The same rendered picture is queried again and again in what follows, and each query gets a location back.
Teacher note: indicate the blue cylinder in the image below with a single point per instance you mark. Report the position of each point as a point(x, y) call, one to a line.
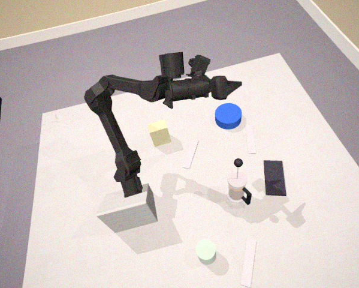
point(228, 116)

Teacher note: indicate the french press with black handle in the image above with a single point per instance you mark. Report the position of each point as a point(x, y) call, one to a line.
point(237, 180)

